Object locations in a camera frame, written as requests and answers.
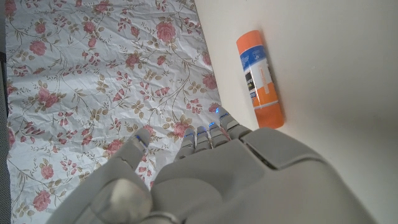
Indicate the cream foam board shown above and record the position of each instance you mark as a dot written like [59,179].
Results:
[326,62]

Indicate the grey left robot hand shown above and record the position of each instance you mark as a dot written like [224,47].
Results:
[236,183]

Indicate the floral backdrop cloth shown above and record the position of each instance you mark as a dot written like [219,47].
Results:
[93,77]

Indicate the orange glue stick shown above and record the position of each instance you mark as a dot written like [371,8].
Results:
[259,81]

